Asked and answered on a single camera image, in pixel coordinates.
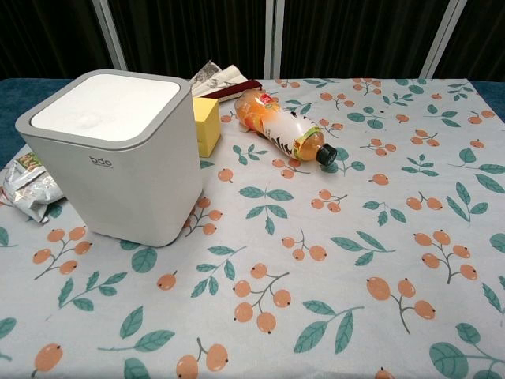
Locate dark red notebook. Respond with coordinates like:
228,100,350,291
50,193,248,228
200,79,263,104

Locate orange drink plastic bottle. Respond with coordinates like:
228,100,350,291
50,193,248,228
234,88,337,168

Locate blue cloth under tablecloth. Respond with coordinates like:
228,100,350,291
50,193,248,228
0,77,74,172

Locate yellow sponge block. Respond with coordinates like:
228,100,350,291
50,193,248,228
192,97,221,159

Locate floral fruit print tablecloth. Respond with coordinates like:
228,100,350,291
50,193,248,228
0,77,505,379

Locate white square trash bin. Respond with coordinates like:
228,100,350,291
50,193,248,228
14,69,195,248

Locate folded printed paper fan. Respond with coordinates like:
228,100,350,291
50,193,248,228
187,59,246,98

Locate silver snack bag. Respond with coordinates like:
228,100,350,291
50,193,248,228
0,152,65,224

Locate black folding screen panels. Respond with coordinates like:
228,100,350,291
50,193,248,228
0,0,505,80

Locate white plastic bin lid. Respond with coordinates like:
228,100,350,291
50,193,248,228
31,74,183,142

